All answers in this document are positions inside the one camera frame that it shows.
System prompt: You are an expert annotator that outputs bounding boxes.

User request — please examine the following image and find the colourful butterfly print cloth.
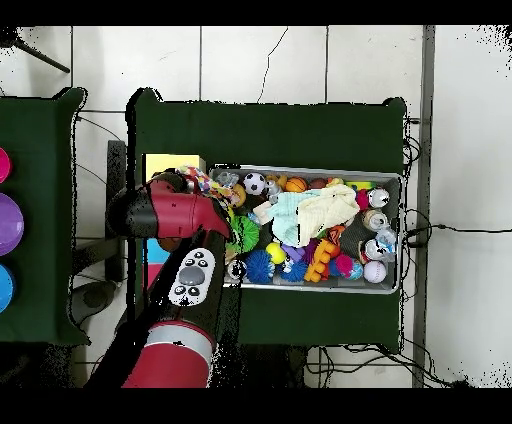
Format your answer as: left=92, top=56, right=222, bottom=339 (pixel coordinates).
left=175, top=165, right=241, bottom=209

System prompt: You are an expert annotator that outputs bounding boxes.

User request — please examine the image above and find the shallow clear plastic bin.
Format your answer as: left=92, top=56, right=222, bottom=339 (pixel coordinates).
left=207, top=162, right=404, bottom=296

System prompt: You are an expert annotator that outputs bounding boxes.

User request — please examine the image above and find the wooden box with three holes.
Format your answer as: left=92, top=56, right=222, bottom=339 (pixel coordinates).
left=142, top=153, right=208, bottom=291

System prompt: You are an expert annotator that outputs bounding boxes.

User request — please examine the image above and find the green spiky ball with eyes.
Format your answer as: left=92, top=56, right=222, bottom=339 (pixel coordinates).
left=229, top=215, right=261, bottom=254

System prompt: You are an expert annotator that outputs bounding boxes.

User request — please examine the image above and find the small soccer ball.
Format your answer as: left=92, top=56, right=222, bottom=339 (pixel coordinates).
left=242, top=171, right=268, bottom=196

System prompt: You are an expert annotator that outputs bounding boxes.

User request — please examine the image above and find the light blue cloth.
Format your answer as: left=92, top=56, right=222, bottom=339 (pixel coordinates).
left=263, top=190, right=317, bottom=247

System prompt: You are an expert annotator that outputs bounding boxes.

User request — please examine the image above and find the small orange basketball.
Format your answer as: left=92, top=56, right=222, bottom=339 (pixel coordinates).
left=284, top=176, right=308, bottom=195

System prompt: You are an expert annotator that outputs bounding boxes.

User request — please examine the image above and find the blue spiky ball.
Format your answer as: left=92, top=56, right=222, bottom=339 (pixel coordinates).
left=244, top=249, right=276, bottom=285

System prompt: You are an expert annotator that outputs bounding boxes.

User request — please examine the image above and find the cream waffle cloth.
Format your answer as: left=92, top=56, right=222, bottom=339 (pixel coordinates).
left=297, top=184, right=360, bottom=247

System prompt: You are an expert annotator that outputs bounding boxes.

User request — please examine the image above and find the white baseball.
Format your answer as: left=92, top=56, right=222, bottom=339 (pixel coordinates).
left=362, top=260, right=388, bottom=284

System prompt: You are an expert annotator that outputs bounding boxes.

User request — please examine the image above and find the black upright stand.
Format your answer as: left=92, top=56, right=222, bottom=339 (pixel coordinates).
left=105, top=139, right=128, bottom=283

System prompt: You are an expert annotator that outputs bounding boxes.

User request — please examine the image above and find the grey stand foot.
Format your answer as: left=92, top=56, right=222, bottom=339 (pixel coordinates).
left=71, top=279, right=118, bottom=325

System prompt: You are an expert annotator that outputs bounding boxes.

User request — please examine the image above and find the dark green side table cloth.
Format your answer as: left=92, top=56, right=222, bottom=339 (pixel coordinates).
left=0, top=86, right=91, bottom=346

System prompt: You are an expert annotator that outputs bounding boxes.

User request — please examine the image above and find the purple bowl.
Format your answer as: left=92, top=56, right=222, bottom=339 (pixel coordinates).
left=0, top=192, right=25, bottom=257

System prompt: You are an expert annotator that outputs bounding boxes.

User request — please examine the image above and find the pink bowl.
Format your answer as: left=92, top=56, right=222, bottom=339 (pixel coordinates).
left=0, top=146, right=13, bottom=185

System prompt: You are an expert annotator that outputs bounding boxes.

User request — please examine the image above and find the blue bowl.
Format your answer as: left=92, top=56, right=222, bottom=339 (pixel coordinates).
left=0, top=263, right=16, bottom=314

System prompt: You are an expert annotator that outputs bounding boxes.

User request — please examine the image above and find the black tripod leg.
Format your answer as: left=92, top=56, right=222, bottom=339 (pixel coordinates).
left=0, top=27, right=71, bottom=74

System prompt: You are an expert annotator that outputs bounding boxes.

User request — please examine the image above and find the black floor cable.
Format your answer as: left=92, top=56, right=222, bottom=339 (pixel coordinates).
left=401, top=223, right=512, bottom=247

